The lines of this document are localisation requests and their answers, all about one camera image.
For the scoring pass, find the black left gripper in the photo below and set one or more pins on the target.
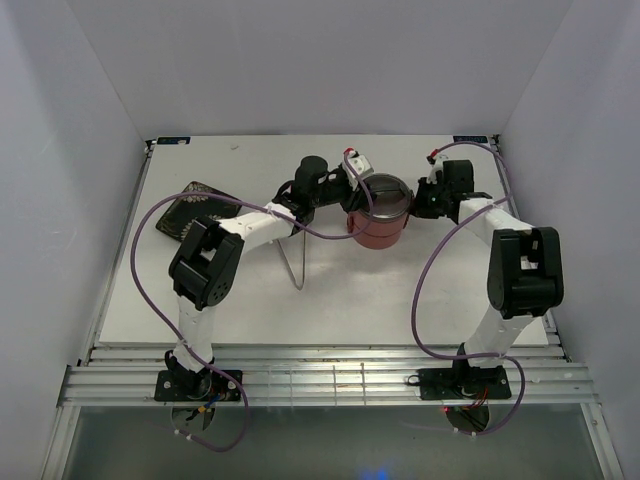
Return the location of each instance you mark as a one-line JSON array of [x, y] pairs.
[[351, 202]]

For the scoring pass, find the blue table label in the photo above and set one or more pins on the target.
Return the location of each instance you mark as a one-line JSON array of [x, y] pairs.
[[481, 139], [173, 141]]

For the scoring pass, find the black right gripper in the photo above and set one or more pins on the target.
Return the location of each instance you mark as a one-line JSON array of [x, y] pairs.
[[419, 208]]

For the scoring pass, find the black floral rectangular plate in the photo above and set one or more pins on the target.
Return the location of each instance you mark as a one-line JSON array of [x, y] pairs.
[[176, 221]]

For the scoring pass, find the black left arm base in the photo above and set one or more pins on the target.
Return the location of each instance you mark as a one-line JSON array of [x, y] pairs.
[[205, 387]]

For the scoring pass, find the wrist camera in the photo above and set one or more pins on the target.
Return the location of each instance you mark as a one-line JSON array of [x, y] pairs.
[[436, 161], [356, 166]]

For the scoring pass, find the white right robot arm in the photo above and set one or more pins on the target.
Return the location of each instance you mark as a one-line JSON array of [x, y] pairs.
[[525, 275]]

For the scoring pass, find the blue table label left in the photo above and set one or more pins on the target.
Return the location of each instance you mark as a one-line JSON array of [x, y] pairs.
[[173, 141]]

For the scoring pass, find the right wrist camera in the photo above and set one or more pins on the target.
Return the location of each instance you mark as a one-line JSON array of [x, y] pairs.
[[436, 161]]

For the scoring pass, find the pink lunch bowl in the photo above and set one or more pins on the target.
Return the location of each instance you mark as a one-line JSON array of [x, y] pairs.
[[361, 222], [377, 242]]

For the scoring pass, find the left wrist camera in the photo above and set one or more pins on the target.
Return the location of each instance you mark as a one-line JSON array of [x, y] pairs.
[[356, 166]]

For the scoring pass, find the metal serving tongs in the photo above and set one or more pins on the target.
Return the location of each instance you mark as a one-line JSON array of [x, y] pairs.
[[292, 252]]

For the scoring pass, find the blue table label right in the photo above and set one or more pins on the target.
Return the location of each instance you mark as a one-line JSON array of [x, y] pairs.
[[481, 139]]

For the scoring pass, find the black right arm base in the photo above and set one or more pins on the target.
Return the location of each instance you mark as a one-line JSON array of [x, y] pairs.
[[448, 384]]

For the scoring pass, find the aluminium front rail frame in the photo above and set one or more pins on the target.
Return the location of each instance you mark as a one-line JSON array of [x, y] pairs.
[[323, 377]]

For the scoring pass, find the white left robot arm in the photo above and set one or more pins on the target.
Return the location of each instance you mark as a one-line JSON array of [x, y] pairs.
[[204, 268]]

